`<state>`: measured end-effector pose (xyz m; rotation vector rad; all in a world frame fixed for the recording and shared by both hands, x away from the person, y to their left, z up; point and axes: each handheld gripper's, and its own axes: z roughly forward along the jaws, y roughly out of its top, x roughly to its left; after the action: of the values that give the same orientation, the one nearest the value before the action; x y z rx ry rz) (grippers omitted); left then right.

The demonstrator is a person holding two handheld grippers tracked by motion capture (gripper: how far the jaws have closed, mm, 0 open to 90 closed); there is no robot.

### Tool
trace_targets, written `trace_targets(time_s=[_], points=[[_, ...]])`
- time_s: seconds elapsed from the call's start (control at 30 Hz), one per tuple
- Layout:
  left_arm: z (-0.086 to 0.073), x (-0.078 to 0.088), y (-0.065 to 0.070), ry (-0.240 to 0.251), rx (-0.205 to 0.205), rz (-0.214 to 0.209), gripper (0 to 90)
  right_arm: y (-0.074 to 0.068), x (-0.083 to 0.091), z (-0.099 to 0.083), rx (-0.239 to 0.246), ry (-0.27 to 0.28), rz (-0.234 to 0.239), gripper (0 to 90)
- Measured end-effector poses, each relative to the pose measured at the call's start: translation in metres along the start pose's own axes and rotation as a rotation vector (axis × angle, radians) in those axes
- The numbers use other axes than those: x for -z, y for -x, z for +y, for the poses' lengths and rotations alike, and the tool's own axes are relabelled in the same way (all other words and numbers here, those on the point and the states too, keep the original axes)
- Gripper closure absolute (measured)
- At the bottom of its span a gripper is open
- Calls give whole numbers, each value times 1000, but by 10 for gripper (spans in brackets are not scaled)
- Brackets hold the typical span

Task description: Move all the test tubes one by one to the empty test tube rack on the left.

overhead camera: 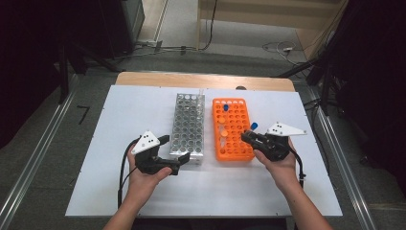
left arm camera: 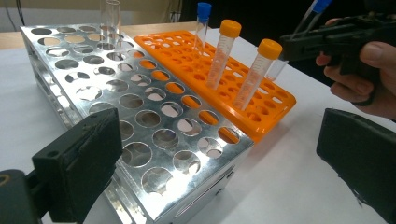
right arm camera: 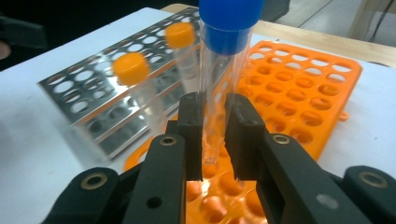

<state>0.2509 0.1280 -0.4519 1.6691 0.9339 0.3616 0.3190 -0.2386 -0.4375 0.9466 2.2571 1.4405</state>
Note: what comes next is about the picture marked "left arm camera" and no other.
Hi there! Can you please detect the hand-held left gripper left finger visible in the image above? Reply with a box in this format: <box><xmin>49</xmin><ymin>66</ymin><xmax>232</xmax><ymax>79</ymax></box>
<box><xmin>31</xmin><ymin>106</ymin><xmax>124</xmax><ymax>224</ymax></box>

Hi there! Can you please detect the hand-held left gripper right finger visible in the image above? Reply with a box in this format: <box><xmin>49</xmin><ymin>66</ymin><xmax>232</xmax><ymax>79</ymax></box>
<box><xmin>316</xmin><ymin>107</ymin><xmax>396</xmax><ymax>224</ymax></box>

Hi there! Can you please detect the orange-capped clear test tube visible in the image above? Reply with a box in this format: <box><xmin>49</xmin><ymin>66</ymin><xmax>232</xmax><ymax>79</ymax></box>
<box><xmin>205</xmin><ymin>19</ymin><xmax>243</xmax><ymax>91</ymax></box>
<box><xmin>233</xmin><ymin>38</ymin><xmax>284</xmax><ymax>111</ymax></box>

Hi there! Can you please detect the blue-capped clear test tube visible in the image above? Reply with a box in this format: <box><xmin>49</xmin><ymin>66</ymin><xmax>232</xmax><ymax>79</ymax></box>
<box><xmin>192</xmin><ymin>2</ymin><xmax>213</xmax><ymax>59</ymax></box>
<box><xmin>290</xmin><ymin>0</ymin><xmax>334</xmax><ymax>36</ymax></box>

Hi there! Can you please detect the orange plastic test tube rack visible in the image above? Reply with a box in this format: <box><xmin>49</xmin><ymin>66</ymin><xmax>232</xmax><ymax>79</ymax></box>
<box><xmin>134</xmin><ymin>29</ymin><xmax>297</xmax><ymax>144</ymax></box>

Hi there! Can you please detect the silver metal test tube rack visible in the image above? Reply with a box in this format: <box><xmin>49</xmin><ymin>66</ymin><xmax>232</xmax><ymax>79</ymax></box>
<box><xmin>19</xmin><ymin>22</ymin><xmax>256</xmax><ymax>224</ymax></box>

